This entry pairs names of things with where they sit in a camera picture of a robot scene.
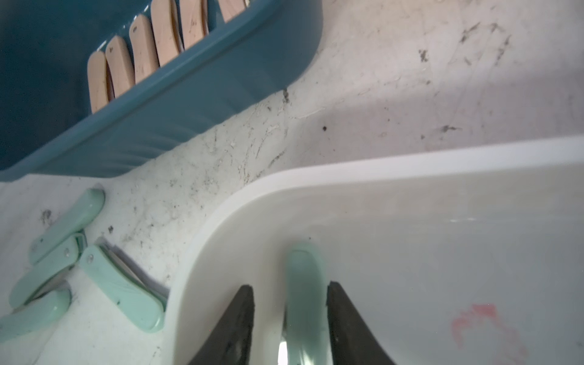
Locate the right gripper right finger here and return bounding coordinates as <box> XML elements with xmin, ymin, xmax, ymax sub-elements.
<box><xmin>326</xmin><ymin>281</ymin><xmax>395</xmax><ymax>365</ymax></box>

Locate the mint knife short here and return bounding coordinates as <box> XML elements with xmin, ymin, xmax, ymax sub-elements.
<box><xmin>79</xmin><ymin>244</ymin><xmax>166</xmax><ymax>333</ymax></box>

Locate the white storage box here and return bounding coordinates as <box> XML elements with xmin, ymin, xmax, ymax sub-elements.
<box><xmin>161</xmin><ymin>136</ymin><xmax>583</xmax><ymax>364</ymax></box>

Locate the mint knife top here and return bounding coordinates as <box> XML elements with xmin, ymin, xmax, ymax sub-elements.
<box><xmin>28</xmin><ymin>189</ymin><xmax>106</xmax><ymax>265</ymax></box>

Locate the dark teal storage box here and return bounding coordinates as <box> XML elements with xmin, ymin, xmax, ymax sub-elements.
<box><xmin>1</xmin><ymin>1</ymin><xmax>323</xmax><ymax>182</ymax></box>

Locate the pink knife top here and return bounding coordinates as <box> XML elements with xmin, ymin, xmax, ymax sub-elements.
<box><xmin>87</xmin><ymin>51</ymin><xmax>110</xmax><ymax>113</ymax></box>

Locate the pink knife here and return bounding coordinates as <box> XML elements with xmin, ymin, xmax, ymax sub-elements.
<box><xmin>129</xmin><ymin>15</ymin><xmax>160</xmax><ymax>84</ymax></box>
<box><xmin>218</xmin><ymin>0</ymin><xmax>249</xmax><ymax>23</ymax></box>
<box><xmin>105</xmin><ymin>36</ymin><xmax>135</xmax><ymax>97</ymax></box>
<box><xmin>87</xmin><ymin>51</ymin><xmax>110</xmax><ymax>113</ymax></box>
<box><xmin>151</xmin><ymin>0</ymin><xmax>183</xmax><ymax>67</ymax></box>
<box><xmin>179</xmin><ymin>0</ymin><xmax>208</xmax><ymax>50</ymax></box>

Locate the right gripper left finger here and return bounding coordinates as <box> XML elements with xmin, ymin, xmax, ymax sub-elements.
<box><xmin>189</xmin><ymin>284</ymin><xmax>255</xmax><ymax>365</ymax></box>

